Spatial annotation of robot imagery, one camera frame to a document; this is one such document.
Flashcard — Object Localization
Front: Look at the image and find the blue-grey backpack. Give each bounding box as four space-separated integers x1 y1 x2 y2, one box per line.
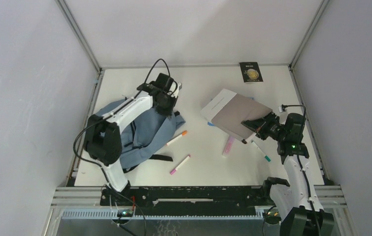
93 97 186 173

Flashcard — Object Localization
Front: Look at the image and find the white cable duct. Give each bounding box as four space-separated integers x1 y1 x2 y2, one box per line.
62 208 265 220

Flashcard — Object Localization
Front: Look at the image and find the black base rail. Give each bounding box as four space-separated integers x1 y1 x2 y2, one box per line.
99 186 274 216

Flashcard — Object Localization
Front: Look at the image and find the pink-capped white marker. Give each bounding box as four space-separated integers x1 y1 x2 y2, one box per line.
170 154 191 175

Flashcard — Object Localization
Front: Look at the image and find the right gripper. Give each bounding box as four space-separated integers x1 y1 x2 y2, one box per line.
242 112 287 142

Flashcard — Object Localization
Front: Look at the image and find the black card with gold emblem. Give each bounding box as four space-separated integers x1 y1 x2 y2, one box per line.
239 62 263 83

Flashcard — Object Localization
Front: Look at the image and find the orange-capped white marker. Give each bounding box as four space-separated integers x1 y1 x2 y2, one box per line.
166 130 188 146

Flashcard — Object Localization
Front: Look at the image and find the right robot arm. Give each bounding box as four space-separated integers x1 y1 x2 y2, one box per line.
242 112 335 236

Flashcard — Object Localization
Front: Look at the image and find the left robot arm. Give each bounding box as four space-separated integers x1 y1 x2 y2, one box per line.
74 73 182 205

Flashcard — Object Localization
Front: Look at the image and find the green-capped white marker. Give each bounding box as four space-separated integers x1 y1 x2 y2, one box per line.
251 141 271 162

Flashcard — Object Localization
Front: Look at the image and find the grey and white book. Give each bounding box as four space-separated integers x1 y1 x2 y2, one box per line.
200 88 273 144

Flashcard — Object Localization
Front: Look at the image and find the pink highlighter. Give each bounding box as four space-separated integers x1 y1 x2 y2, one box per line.
222 136 235 157

